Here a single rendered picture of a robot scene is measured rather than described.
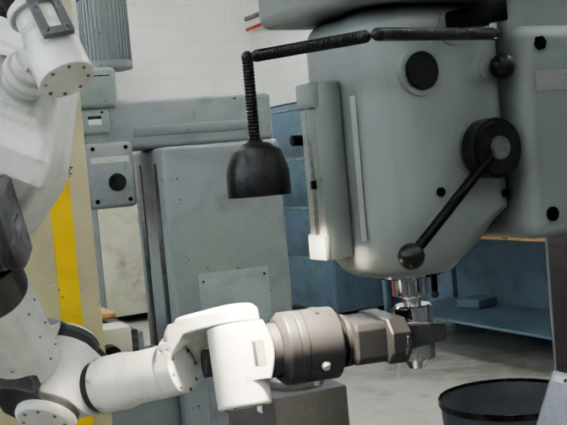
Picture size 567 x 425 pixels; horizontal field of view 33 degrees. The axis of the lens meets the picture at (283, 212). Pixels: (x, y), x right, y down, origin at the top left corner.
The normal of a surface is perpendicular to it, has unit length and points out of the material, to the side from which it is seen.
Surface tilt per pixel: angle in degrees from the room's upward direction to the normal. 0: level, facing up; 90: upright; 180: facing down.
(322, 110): 90
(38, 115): 58
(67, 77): 148
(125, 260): 90
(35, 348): 116
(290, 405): 90
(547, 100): 90
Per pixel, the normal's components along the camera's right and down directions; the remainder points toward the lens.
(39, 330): 0.99, 0.02
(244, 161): -0.36, -0.22
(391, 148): -0.21, 0.07
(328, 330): 0.22, -0.48
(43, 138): 0.57, -0.55
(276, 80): -0.88, 0.11
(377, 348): 0.30, 0.03
